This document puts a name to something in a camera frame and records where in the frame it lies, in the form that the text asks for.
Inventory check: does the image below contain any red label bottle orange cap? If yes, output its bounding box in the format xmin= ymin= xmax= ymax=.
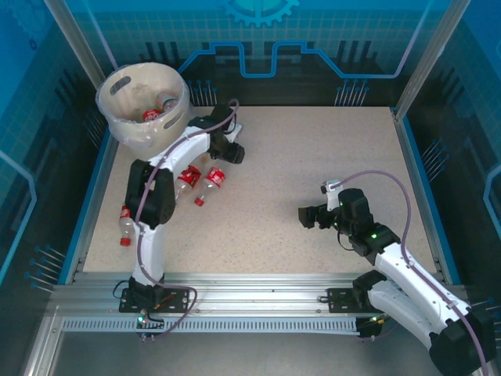
xmin=174 ymin=154 xmax=212 ymax=199

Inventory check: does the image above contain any plastic bottle red green label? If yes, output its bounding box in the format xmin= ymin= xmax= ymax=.
xmin=155 ymin=92 xmax=180 ymax=114

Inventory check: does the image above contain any white plastic bucket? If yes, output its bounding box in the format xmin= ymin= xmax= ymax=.
xmin=96 ymin=62 xmax=193 ymax=149

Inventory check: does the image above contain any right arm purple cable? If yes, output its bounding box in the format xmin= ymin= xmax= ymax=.
xmin=336 ymin=170 xmax=490 ymax=376

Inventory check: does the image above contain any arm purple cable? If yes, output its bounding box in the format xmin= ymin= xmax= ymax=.
xmin=336 ymin=170 xmax=490 ymax=376
xmin=135 ymin=97 xmax=240 ymax=344

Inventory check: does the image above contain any aluminium table side rail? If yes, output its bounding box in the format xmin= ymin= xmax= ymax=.
xmin=392 ymin=107 xmax=461 ymax=285
xmin=58 ymin=131 xmax=117 ymax=285

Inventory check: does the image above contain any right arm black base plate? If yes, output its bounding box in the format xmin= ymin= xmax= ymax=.
xmin=326 ymin=287 xmax=371 ymax=314

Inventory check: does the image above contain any aluminium mounting rail frame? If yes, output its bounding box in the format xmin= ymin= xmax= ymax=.
xmin=50 ymin=271 xmax=470 ymax=319

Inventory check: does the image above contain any black cable connector block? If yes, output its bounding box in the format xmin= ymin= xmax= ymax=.
xmin=135 ymin=313 xmax=168 ymax=344
xmin=356 ymin=313 xmax=392 ymax=342

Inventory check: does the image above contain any white slotted cable duct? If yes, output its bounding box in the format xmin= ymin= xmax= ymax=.
xmin=61 ymin=316 xmax=363 ymax=334

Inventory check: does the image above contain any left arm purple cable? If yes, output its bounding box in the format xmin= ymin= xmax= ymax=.
xmin=135 ymin=97 xmax=240 ymax=344

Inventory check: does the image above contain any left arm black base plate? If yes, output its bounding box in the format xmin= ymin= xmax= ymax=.
xmin=118 ymin=287 xmax=189 ymax=314

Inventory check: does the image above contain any aluminium frame post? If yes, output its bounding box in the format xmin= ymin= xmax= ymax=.
xmin=392 ymin=0 xmax=475 ymax=123
xmin=41 ymin=0 xmax=109 ymax=81

